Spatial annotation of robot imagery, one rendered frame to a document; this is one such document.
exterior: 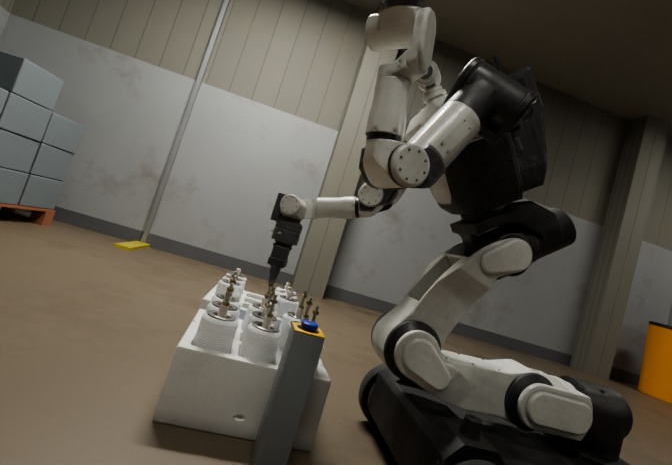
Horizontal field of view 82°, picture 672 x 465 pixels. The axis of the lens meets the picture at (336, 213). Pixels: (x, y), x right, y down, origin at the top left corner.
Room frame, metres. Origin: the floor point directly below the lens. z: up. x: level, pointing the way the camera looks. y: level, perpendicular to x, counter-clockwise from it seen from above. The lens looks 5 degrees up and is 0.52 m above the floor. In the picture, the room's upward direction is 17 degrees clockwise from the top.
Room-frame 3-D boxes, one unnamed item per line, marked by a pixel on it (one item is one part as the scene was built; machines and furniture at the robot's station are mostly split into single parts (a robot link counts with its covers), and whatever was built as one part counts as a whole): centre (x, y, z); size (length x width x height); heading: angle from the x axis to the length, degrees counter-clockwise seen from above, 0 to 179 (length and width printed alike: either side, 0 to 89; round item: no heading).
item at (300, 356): (0.89, -0.02, 0.16); 0.07 x 0.07 x 0.31; 11
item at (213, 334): (1.03, 0.21, 0.16); 0.10 x 0.10 x 0.18
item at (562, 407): (1.07, -0.66, 0.28); 0.21 x 0.20 x 0.13; 99
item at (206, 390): (1.16, 0.11, 0.09); 0.39 x 0.39 x 0.18; 11
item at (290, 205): (1.27, 0.15, 0.57); 0.11 x 0.11 x 0.11; 78
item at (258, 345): (1.05, 0.09, 0.16); 0.10 x 0.10 x 0.18
